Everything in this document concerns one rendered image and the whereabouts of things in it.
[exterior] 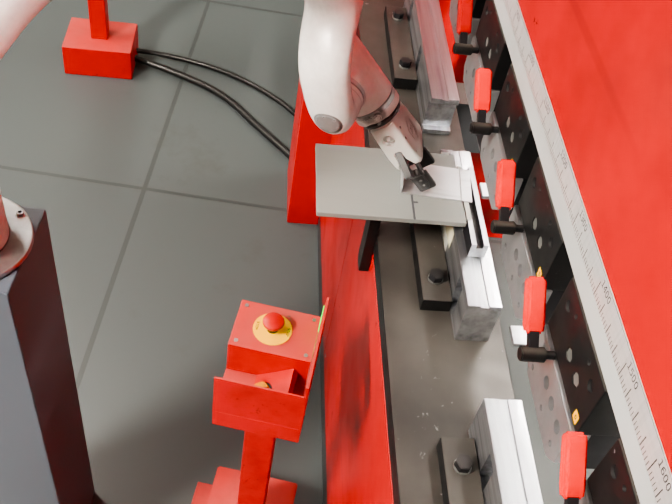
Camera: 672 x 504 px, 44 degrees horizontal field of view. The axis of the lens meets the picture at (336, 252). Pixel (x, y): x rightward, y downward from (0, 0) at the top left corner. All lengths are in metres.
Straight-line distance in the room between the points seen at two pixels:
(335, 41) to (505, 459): 0.64
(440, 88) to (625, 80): 0.95
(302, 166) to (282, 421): 1.27
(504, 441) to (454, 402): 0.16
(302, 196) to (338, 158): 1.18
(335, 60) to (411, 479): 0.63
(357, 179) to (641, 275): 0.77
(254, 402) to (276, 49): 2.30
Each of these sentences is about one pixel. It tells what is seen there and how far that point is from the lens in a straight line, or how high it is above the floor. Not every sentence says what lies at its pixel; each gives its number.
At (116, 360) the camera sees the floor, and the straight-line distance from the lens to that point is 2.43.
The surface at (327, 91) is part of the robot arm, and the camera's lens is 1.25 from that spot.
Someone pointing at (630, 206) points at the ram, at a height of 1.48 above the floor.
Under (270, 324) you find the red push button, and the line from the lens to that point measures 1.49.
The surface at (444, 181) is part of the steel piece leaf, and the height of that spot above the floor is 1.00.
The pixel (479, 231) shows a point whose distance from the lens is 1.47.
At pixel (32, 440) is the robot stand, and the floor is 0.57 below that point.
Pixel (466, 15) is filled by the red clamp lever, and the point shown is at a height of 1.30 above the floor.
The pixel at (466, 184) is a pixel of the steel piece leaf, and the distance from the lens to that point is 1.54.
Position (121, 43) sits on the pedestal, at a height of 0.12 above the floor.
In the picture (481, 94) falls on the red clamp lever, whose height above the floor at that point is 1.29.
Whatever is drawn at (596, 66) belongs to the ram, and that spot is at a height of 1.51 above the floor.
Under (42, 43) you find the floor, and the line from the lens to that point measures 3.55.
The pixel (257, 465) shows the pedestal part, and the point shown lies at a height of 0.41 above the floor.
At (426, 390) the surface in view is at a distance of 1.38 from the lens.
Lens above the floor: 2.00
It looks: 47 degrees down
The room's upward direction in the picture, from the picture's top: 11 degrees clockwise
